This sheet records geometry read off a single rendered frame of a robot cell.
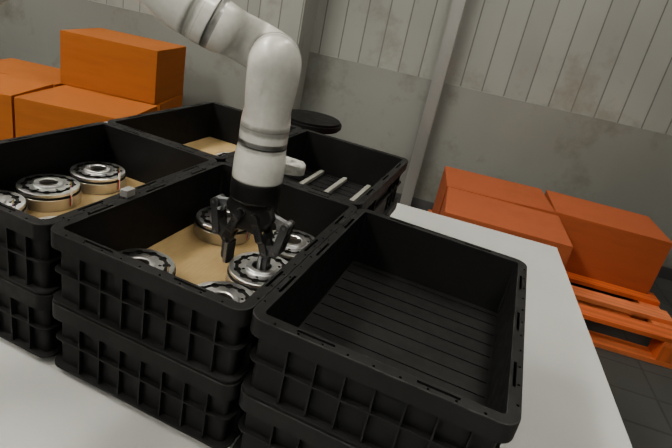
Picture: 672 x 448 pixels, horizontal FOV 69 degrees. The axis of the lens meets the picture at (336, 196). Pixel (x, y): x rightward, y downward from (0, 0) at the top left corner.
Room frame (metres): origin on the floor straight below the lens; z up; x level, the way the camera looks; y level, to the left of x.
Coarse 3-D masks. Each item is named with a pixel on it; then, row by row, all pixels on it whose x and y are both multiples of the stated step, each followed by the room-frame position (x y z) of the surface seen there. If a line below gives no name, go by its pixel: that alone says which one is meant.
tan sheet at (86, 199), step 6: (126, 180) 0.95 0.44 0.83; (132, 180) 0.96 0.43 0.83; (126, 186) 0.92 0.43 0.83; (132, 186) 0.93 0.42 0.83; (84, 198) 0.83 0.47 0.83; (90, 198) 0.84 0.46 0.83; (96, 198) 0.84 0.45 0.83; (102, 198) 0.85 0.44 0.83; (78, 204) 0.81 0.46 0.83; (84, 204) 0.81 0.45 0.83; (66, 210) 0.78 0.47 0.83; (36, 216) 0.73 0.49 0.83; (42, 216) 0.74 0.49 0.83
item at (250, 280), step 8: (240, 256) 0.69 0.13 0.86; (248, 256) 0.70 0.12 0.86; (256, 256) 0.71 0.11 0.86; (232, 264) 0.66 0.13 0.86; (240, 264) 0.67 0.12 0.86; (280, 264) 0.69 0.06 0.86; (232, 272) 0.64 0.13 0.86; (240, 272) 0.65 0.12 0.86; (248, 272) 0.65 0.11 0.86; (240, 280) 0.62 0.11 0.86; (248, 280) 0.63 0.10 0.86; (256, 280) 0.64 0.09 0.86; (264, 280) 0.63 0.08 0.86
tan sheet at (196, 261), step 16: (192, 224) 0.82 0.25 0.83; (176, 240) 0.75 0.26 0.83; (192, 240) 0.76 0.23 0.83; (176, 256) 0.70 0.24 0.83; (192, 256) 0.71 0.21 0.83; (208, 256) 0.72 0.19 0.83; (176, 272) 0.66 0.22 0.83; (192, 272) 0.66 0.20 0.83; (208, 272) 0.67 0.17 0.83; (224, 272) 0.68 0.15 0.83
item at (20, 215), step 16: (64, 128) 0.92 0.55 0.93; (80, 128) 0.94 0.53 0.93; (112, 128) 0.99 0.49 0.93; (0, 144) 0.78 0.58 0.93; (160, 144) 0.95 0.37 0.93; (208, 160) 0.91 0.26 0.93; (176, 176) 0.80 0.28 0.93; (0, 208) 0.57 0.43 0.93; (80, 208) 0.61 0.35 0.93; (0, 224) 0.56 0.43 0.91; (16, 224) 0.56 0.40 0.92; (32, 224) 0.55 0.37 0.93; (48, 224) 0.55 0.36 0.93; (48, 240) 0.55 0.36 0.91
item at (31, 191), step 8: (32, 176) 0.82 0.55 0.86; (40, 176) 0.83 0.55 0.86; (48, 176) 0.84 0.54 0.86; (56, 176) 0.84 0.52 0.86; (64, 176) 0.84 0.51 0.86; (16, 184) 0.77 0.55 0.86; (24, 184) 0.79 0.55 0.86; (32, 184) 0.78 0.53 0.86; (64, 184) 0.81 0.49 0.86; (72, 184) 0.82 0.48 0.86; (24, 192) 0.75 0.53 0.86; (32, 192) 0.76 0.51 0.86; (40, 192) 0.76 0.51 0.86; (48, 192) 0.77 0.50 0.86; (56, 192) 0.78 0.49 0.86; (64, 192) 0.78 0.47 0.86
